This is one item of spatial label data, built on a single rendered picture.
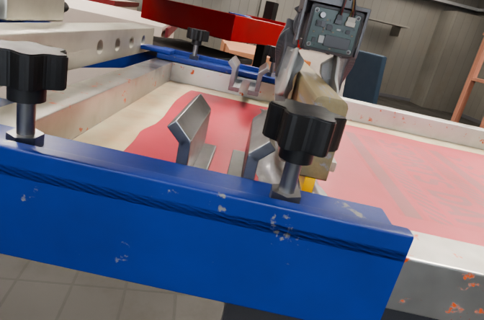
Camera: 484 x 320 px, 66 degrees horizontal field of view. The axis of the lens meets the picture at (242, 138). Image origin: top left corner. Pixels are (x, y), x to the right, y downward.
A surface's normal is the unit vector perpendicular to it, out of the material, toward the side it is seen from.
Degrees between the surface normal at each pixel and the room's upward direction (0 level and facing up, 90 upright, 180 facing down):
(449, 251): 0
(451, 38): 90
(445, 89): 90
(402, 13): 90
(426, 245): 0
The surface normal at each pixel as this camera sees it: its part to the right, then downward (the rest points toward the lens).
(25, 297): 0.21, -0.93
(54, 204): -0.06, 0.29
